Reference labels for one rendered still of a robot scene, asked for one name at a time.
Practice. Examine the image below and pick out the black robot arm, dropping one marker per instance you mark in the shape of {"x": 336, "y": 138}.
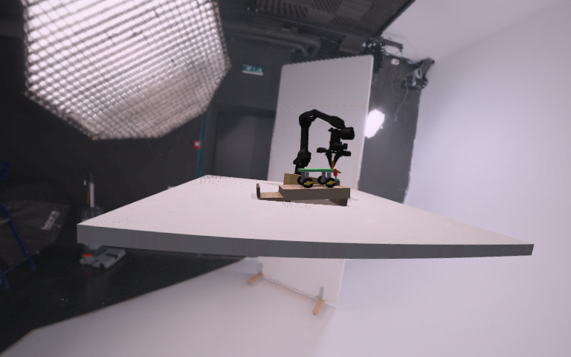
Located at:
{"x": 304, "y": 156}

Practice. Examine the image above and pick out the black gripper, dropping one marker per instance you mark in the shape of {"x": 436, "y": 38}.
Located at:
{"x": 329, "y": 154}

